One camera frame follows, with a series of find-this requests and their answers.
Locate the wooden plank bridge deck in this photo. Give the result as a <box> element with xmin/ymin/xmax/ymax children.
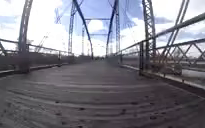
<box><xmin>0</xmin><ymin>60</ymin><xmax>205</xmax><ymax>128</ymax></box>

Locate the metal bridge railing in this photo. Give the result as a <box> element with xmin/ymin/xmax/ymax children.
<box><xmin>0</xmin><ymin>35</ymin><xmax>93</xmax><ymax>78</ymax></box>
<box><xmin>106</xmin><ymin>9</ymin><xmax>205</xmax><ymax>93</ymax></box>

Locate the distant crane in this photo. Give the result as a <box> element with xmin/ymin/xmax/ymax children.
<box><xmin>34</xmin><ymin>32</ymin><xmax>50</xmax><ymax>54</ymax></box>

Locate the steel bridge truss frame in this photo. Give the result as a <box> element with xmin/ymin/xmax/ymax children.
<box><xmin>0</xmin><ymin>0</ymin><xmax>205</xmax><ymax>73</ymax></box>

